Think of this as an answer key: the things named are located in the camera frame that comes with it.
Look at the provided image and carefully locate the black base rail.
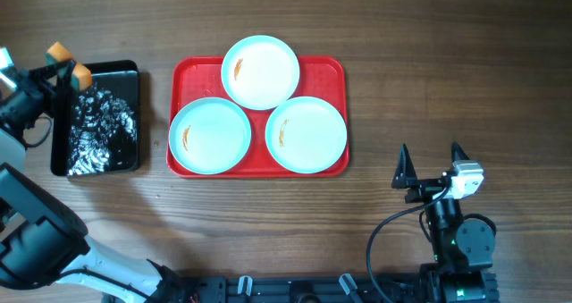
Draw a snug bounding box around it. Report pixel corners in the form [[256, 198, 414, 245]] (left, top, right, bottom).
[[101, 272, 498, 303]]

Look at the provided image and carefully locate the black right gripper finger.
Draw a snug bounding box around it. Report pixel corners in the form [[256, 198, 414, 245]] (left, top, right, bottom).
[[391, 144, 418, 189], [451, 141, 470, 162]]

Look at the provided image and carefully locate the white plate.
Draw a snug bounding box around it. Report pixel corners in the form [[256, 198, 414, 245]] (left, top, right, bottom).
[[168, 97, 252, 175], [265, 97, 348, 174], [221, 35, 300, 111]]

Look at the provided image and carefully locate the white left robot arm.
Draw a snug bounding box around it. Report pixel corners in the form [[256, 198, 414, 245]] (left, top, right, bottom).
[[1, 57, 185, 302]]

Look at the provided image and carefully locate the red plastic tray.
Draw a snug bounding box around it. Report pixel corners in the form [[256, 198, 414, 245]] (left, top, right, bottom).
[[170, 55, 348, 179]]

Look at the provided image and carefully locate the black water container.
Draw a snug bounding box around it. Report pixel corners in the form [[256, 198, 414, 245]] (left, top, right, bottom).
[[50, 60, 140, 177]]

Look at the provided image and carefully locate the white plate top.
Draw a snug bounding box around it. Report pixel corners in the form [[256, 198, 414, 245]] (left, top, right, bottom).
[[221, 35, 300, 111]]

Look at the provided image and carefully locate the orange green sponge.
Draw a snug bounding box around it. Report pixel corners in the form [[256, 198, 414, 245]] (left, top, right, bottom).
[[46, 42, 93, 91]]

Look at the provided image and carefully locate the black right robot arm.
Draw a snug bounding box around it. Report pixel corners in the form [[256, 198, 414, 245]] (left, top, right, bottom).
[[391, 142, 500, 302]]

